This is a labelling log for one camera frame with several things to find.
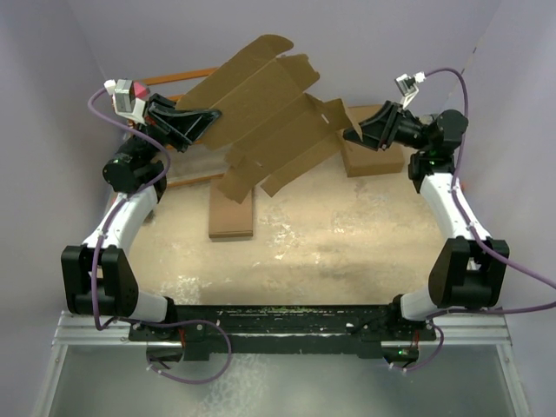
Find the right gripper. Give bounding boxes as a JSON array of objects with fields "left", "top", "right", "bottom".
[{"left": 343, "top": 101, "right": 432, "bottom": 153}]

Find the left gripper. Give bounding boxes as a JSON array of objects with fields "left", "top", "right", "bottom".
[{"left": 122, "top": 94, "right": 219, "bottom": 163}]

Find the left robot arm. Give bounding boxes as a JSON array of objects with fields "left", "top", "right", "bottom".
[{"left": 61, "top": 82, "right": 222, "bottom": 341}]

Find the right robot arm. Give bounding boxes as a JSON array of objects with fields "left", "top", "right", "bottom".
[{"left": 343, "top": 102, "right": 509, "bottom": 340}]

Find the large closed cardboard box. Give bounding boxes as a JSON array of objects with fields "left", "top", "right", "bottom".
[{"left": 336, "top": 103, "right": 407, "bottom": 178}]

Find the small closed cardboard box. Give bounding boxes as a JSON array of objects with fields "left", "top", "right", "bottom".
[{"left": 208, "top": 179, "right": 254, "bottom": 239}]

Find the wooden rack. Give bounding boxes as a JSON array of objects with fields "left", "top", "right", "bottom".
[{"left": 125, "top": 64, "right": 231, "bottom": 189}]

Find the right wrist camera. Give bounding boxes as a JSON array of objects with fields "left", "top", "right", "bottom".
[{"left": 394, "top": 72, "right": 426, "bottom": 109}]

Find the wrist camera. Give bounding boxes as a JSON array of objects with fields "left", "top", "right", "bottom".
[
  {"left": 103, "top": 79, "right": 150, "bottom": 124},
  {"left": 394, "top": 72, "right": 426, "bottom": 109}
]

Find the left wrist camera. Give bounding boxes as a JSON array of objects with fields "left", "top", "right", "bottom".
[{"left": 103, "top": 79, "right": 150, "bottom": 124}]

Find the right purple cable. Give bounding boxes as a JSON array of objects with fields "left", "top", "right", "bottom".
[{"left": 386, "top": 67, "right": 556, "bottom": 374}]

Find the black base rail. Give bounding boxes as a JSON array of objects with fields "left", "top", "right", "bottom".
[{"left": 129, "top": 303, "right": 436, "bottom": 362}]

